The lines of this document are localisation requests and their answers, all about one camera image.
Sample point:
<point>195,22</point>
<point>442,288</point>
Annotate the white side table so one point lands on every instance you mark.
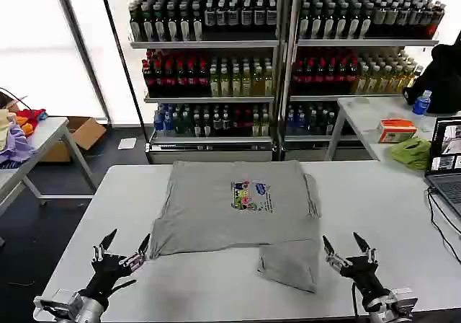
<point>363,117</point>

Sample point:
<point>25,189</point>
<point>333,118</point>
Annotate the black slanted pole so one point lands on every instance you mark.
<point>124,70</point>

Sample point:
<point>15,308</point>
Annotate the purple cloth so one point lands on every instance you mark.
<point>16,144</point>

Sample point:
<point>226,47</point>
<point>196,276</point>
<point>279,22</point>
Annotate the green cloth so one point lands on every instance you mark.
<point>412,153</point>

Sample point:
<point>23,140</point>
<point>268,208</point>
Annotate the grey side table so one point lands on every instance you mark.
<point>47,135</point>

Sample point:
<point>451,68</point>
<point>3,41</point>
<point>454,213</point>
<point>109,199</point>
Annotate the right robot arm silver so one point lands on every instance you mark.
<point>390,306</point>

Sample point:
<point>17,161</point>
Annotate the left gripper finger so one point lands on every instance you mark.
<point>102,245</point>
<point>138,254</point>

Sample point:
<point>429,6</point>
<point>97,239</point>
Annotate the water bottle blue label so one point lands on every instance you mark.
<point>421,105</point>

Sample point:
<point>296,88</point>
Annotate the red cloth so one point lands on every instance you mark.
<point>32,117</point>

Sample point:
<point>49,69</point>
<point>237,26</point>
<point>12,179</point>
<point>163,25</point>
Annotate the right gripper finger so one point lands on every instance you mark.
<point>333,254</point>
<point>365,247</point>

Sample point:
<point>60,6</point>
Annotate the brown cardboard box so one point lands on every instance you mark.
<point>84,133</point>

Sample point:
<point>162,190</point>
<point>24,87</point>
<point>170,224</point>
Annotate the black bag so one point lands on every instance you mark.
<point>444,81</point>

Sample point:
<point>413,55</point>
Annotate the grey laptop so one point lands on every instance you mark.
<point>444,150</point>

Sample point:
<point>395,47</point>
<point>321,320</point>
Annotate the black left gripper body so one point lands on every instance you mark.
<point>104,274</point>

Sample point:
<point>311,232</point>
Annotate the shelf rack with bottles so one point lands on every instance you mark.
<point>360,67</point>
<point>205,74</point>

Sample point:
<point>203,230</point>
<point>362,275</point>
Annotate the white paper sheet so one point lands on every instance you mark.
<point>127,143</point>

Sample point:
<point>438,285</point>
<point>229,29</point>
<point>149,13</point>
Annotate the grey printed shirt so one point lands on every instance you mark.
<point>234,207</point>

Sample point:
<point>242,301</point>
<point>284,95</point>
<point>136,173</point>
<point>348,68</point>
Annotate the beige cloth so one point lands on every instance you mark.
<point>5,128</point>

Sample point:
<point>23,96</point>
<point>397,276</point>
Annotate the orange tissue box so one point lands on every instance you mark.
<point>396,130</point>

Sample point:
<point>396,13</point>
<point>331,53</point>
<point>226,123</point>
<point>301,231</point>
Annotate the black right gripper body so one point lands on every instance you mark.
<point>363,274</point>

